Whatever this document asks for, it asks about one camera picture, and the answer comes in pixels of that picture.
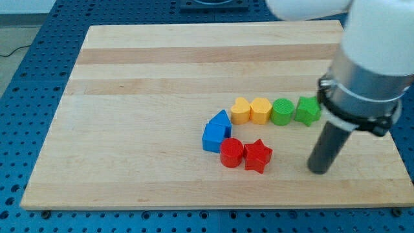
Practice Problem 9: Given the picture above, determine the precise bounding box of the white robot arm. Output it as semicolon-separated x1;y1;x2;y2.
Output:
266;0;413;137

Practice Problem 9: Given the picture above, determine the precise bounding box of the red star block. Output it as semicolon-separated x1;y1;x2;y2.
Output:
243;139;273;174

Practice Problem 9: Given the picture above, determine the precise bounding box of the green star block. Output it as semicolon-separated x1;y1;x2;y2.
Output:
294;96;321;127

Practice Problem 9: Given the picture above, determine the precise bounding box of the blue triangle block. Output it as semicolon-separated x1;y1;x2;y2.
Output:
209;109;232;138

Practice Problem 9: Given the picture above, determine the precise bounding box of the blue cube block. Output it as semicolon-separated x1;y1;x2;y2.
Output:
202;123;226;153

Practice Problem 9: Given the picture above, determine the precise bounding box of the yellow heart block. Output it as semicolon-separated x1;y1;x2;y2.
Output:
230;97;251;125

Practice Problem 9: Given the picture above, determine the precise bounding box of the red cylinder block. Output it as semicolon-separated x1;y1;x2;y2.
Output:
220;138;244;168

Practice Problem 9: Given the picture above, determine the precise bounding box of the yellow pentagon block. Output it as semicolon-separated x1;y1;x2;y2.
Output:
250;98;272;125

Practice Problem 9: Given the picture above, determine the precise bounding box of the green cylinder block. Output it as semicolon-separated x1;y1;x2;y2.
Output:
270;98;294;126

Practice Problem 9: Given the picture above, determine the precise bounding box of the wooden board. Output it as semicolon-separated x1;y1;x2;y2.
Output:
20;21;413;210

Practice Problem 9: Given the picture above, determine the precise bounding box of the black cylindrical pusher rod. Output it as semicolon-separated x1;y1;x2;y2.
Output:
307;122;351;175

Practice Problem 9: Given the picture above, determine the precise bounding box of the black cable on floor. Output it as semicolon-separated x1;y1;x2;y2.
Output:
0;44;32;58

